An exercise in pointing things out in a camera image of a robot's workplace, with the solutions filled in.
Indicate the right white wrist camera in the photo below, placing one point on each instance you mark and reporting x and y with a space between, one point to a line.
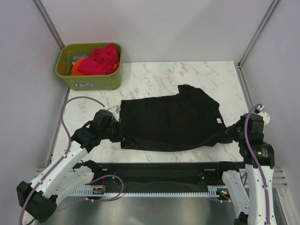
261 117

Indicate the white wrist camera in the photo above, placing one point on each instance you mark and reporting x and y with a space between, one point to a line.
261 117
115 110

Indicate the black t shirt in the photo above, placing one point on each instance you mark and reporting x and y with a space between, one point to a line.
185 121

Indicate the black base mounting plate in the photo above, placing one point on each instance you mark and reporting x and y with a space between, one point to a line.
160 177

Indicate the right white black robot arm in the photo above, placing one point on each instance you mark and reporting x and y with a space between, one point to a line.
255 206

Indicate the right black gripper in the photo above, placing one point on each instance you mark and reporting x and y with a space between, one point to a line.
231 129

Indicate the white slotted cable duct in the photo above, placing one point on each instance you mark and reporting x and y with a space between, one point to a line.
92 192

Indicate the light blue t shirt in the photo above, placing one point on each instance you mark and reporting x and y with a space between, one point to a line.
76 58

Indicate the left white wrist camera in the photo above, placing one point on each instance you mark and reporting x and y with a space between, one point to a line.
115 110

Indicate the orange t shirt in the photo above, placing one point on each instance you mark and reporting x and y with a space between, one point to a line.
81 67

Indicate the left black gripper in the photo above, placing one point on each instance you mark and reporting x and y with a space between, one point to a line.
118 138

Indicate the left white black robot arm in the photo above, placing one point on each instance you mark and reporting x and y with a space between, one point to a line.
41 196

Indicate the olive green plastic bin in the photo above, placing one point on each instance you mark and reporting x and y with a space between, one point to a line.
87 82

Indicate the right aluminium frame post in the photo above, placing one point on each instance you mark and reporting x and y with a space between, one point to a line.
259 30

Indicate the aluminium frame post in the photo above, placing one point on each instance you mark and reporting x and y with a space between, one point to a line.
259 30
47 20

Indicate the red t shirt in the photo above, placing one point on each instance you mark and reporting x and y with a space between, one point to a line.
104 61

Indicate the left aluminium frame post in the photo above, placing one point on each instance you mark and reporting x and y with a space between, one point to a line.
47 20

